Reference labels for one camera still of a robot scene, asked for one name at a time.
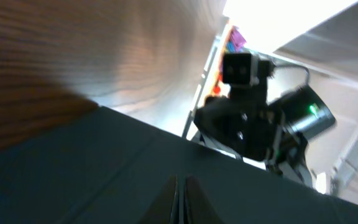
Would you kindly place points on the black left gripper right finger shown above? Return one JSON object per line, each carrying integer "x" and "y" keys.
{"x": 197, "y": 208}

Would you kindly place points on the black gift box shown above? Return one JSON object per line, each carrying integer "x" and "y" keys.
{"x": 108, "y": 168}

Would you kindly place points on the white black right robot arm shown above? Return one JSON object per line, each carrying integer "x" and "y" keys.
{"x": 305, "y": 116}

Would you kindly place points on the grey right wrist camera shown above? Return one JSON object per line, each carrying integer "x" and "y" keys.
{"x": 245, "y": 69}

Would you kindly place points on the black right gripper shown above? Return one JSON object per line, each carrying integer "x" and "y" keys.
{"x": 243, "y": 122}

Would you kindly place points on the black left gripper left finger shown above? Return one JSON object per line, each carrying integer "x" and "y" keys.
{"x": 164, "y": 208}

